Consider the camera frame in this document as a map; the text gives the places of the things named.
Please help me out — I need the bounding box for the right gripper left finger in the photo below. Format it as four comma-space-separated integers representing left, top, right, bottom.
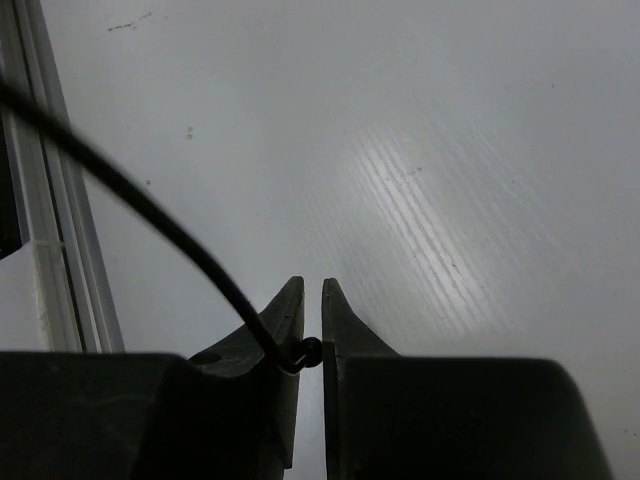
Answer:
0, 275, 305, 480

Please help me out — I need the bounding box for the black teal headphone cable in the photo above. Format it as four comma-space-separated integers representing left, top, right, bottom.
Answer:
0, 79, 324, 377

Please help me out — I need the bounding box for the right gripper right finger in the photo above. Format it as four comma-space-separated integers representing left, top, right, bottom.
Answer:
322, 279, 612, 479

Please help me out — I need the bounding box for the aluminium rail front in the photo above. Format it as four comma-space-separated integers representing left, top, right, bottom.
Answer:
1, 1, 125, 353

